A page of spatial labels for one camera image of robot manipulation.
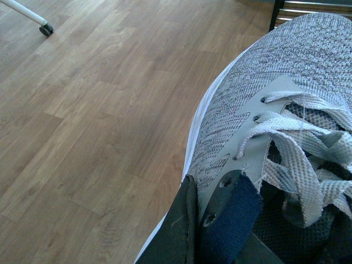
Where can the white chair leg with caster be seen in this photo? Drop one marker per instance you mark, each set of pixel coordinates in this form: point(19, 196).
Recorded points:
point(45, 27)

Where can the grey sneaker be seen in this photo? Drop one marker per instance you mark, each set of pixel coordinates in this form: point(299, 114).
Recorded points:
point(281, 114)

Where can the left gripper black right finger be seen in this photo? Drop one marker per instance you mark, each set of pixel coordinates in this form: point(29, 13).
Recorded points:
point(226, 229)

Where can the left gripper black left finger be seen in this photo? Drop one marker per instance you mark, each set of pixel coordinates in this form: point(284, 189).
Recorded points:
point(174, 241)

